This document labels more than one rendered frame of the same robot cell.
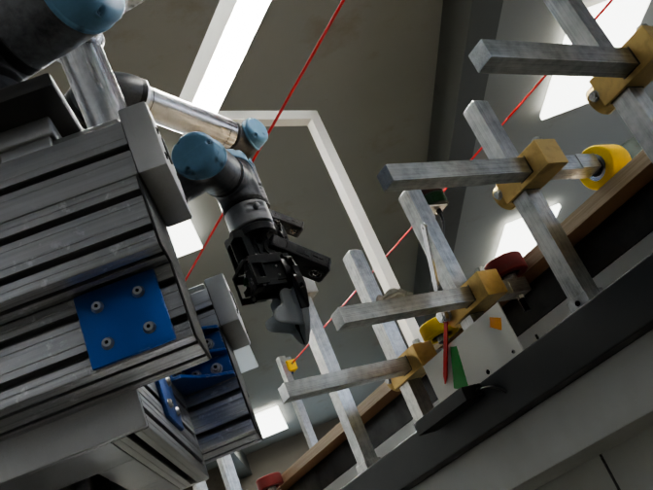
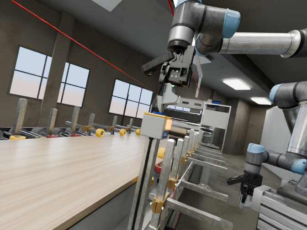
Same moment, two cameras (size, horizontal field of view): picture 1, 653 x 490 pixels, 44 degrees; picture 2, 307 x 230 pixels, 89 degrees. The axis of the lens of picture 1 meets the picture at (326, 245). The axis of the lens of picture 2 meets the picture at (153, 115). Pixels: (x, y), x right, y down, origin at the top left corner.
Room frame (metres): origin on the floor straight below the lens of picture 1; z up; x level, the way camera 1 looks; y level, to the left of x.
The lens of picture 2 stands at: (2.16, 0.52, 1.21)
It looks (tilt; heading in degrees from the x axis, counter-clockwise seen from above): 1 degrees up; 238
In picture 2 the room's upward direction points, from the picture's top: 12 degrees clockwise
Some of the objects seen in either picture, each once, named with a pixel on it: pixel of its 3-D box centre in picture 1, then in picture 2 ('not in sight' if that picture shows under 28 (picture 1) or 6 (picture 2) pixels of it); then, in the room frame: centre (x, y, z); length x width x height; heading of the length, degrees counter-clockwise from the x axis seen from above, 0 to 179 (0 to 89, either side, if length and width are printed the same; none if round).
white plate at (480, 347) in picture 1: (469, 360); (172, 201); (1.48, -0.16, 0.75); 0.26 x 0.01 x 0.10; 37
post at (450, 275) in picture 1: (459, 292); (173, 177); (1.47, -0.19, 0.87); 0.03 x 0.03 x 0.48; 37
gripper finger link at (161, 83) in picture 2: not in sight; (163, 81); (1.90, 0.13, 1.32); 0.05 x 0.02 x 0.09; 37
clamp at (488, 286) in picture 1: (473, 299); (172, 180); (1.46, -0.21, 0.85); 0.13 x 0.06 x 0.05; 37
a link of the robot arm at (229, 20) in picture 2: not in sight; (215, 26); (1.77, 0.17, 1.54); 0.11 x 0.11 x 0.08; 55
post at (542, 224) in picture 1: (535, 212); (181, 166); (1.27, -0.34, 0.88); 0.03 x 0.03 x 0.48; 37
